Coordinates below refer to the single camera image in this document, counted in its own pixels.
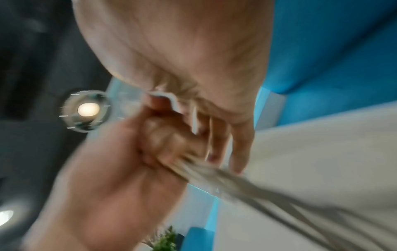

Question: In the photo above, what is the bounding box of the person's right hand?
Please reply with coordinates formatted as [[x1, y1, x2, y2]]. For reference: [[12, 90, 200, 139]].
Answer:
[[71, 0, 275, 175]]

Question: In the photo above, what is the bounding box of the person's left hand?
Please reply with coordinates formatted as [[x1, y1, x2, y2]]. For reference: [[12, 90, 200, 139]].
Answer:
[[21, 94, 212, 251]]

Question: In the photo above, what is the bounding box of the glass globe pendant lamp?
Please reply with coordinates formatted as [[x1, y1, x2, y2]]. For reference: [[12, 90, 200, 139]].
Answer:
[[58, 89, 112, 133]]

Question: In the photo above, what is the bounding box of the white roller blind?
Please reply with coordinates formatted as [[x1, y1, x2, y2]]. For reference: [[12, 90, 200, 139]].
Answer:
[[164, 186, 216, 232]]

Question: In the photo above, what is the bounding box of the blue sofa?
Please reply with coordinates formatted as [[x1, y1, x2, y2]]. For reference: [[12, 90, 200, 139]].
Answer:
[[254, 0, 397, 128], [183, 226, 215, 251]]

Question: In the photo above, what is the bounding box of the black ceiling spotlight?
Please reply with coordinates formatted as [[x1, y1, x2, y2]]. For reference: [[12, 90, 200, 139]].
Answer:
[[0, 209, 14, 226]]

